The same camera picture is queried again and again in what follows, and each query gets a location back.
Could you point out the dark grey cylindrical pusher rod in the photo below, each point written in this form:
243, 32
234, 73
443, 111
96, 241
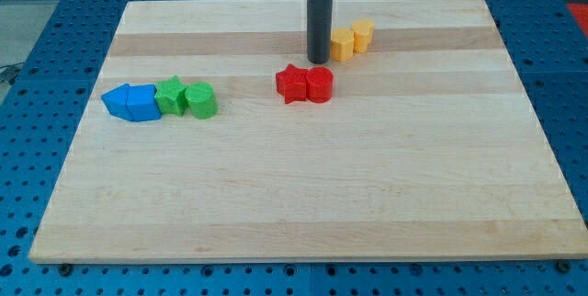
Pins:
319, 25

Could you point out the yellow hexagon block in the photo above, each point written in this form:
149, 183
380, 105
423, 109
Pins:
342, 44

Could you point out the red circle block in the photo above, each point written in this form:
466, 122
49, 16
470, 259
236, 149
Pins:
320, 83

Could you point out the green circle block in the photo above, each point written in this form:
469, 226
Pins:
201, 100

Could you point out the yellow heart block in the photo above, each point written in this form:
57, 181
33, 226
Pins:
363, 33

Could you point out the red star block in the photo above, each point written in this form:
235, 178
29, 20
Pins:
291, 83

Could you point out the green star block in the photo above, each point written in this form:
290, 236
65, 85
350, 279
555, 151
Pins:
170, 96

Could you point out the wooden board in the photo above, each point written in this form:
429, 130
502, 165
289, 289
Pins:
429, 150

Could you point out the blue pentagon block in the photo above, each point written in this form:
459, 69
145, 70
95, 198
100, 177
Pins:
141, 103

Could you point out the blue triangle block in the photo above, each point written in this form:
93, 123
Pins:
115, 101

